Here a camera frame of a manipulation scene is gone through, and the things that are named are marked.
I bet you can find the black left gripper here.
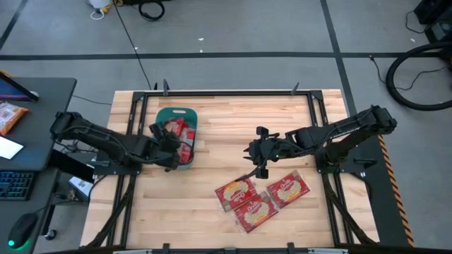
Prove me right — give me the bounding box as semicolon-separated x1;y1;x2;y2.
150;121;183;170

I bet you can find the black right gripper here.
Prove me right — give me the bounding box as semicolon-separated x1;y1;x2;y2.
242;136;287;179

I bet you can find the teal plastic basket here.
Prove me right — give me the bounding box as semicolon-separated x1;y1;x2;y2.
150;107;198;171

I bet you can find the white box under desk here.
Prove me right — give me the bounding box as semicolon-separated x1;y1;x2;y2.
69;176;93;201

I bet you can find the black platform with hazard stripe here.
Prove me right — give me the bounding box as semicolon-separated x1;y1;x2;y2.
313;121;416;248

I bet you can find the black office desk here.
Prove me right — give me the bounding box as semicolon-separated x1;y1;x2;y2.
0;77;78;254

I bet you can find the backlit black keyboard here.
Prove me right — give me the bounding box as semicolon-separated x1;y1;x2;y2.
0;171;36;201

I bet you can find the white paper sheet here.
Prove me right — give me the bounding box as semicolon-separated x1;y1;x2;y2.
0;135;25;160

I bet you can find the orange snack bag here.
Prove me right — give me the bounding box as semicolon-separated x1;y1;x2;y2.
0;102;29;137

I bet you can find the computer monitor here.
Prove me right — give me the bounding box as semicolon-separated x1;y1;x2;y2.
0;70;40;103

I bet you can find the black computer mouse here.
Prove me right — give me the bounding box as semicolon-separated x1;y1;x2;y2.
7;212;39;250

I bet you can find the black equipment case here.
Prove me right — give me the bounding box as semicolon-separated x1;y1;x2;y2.
412;0;452;43

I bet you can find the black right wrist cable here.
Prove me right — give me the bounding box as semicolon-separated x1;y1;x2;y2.
237;168;263;181

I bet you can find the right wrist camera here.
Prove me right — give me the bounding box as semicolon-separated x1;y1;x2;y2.
256;126;280;139

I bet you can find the black metal table frame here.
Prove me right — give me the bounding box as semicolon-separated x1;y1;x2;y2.
84;79;381;254

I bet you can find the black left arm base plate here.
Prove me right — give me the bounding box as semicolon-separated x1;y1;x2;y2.
92;155;142;176

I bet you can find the grey metal bracket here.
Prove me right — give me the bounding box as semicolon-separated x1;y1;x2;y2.
112;248;153;254
307;248;350;254

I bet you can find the long thin black floor cable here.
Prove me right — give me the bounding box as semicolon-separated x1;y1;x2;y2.
112;0;153;91

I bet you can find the coiled black cable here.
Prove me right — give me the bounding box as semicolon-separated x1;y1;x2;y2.
138;0;166;22

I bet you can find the thick black hose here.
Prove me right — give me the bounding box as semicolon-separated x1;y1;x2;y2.
386;41;452;111

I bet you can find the white device with yellow cable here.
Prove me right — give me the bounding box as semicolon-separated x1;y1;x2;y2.
88;0;114;20

